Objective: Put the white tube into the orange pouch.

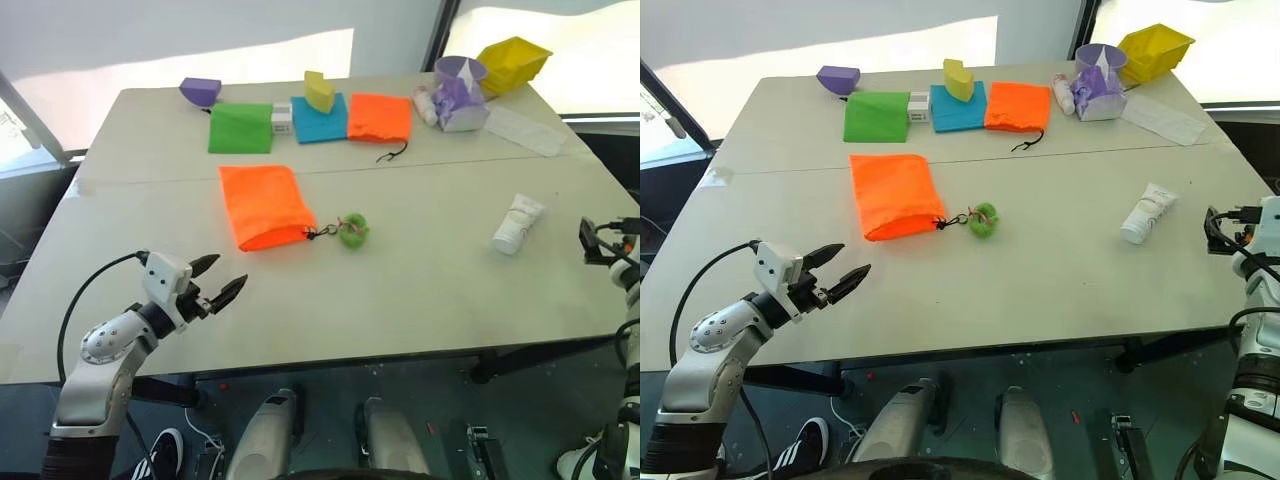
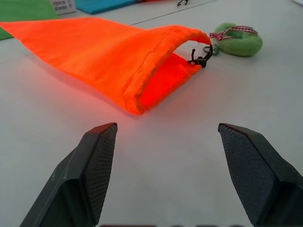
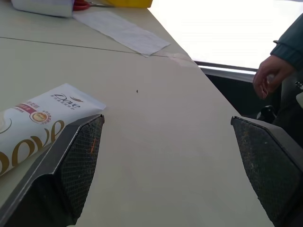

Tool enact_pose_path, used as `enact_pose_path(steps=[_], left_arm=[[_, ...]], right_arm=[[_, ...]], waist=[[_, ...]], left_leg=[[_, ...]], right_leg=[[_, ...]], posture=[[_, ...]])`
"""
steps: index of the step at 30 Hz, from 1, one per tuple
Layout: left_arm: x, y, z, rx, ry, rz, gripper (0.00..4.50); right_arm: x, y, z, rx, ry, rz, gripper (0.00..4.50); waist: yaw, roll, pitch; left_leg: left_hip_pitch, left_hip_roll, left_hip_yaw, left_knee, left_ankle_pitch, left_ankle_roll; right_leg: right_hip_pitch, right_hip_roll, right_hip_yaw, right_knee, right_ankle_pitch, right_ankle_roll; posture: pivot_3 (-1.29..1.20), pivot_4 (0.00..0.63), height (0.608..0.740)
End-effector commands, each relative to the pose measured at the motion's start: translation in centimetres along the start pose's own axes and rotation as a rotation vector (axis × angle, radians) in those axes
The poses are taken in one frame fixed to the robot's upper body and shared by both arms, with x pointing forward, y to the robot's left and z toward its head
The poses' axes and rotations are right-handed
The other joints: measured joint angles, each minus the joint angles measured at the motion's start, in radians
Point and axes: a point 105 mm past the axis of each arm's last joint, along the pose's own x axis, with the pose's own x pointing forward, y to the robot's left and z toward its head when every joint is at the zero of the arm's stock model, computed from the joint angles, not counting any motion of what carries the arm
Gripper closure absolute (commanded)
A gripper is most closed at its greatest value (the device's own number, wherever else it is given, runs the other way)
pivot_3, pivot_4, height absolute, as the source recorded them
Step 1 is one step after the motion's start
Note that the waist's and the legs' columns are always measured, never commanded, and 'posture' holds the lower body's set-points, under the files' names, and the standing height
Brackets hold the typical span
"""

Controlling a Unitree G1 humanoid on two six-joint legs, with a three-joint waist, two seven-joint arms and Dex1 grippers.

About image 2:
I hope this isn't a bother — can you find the thin black string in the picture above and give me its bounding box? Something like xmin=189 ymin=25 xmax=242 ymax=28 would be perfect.
xmin=187 ymin=44 xmax=214 ymax=69

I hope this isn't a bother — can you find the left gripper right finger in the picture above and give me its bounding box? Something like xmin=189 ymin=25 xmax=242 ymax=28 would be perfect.
xmin=217 ymin=122 xmax=303 ymax=227

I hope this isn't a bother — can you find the small white printed box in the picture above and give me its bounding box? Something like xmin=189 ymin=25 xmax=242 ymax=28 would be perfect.
xmin=49 ymin=0 xmax=77 ymax=16

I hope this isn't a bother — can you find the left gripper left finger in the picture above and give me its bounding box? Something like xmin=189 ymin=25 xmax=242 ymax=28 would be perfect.
xmin=20 ymin=122 xmax=118 ymax=227

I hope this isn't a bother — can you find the green plush ring keychain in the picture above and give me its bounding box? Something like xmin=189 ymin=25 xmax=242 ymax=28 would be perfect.
xmin=202 ymin=22 xmax=263 ymax=57

